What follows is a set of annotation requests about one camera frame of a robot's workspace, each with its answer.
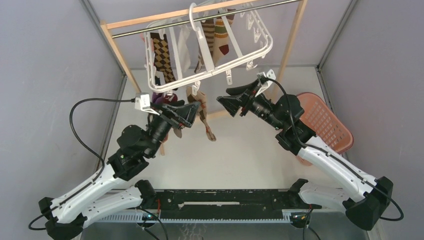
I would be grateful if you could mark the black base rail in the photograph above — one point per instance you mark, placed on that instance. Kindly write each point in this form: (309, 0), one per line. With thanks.
(226, 204)

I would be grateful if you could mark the metal rack rod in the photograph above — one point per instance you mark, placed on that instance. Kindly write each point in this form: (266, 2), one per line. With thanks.
(189, 12)

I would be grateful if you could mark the brown striped sock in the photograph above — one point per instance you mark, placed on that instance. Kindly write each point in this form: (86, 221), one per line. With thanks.
(217, 38)

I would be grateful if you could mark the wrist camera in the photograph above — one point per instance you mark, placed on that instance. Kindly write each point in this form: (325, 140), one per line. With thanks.
(265, 79)
(142, 103)

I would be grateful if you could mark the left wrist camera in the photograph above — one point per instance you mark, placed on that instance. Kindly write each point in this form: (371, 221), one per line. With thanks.
(142, 103)

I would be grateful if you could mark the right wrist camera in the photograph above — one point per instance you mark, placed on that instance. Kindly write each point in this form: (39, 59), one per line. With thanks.
(265, 79)

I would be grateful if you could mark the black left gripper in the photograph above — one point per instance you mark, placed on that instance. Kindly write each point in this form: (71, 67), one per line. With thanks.
(182, 115)

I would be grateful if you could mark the beige orange argyle sock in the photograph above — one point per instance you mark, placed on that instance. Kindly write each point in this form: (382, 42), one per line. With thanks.
(202, 110)

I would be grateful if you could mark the brown argyle sock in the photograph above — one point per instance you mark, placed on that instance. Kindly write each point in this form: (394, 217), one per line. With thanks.
(162, 58)

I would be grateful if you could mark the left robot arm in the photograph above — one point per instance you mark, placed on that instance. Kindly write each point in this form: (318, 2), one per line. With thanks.
(84, 205)

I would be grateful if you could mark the pink laundry basket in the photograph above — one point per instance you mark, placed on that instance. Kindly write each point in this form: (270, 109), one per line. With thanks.
(318, 117)

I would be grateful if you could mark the purple orange striped sock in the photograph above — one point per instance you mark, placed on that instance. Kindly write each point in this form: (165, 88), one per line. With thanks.
(163, 98)

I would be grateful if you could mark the white plastic clip hanger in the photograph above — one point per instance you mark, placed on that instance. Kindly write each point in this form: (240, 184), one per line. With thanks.
(195, 53)

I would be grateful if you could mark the white cloth sock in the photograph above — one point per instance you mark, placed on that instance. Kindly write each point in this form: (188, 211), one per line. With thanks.
(182, 47)

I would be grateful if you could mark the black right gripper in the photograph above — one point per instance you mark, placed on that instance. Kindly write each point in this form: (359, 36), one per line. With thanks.
(233, 104)

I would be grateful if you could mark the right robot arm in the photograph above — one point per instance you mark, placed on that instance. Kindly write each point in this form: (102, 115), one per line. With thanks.
(362, 197)

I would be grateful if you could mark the wooden drying rack frame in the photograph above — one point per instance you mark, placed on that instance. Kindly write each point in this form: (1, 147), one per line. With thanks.
(122, 56)

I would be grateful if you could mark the beige red striped sock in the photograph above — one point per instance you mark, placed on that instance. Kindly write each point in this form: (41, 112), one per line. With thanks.
(177, 132)

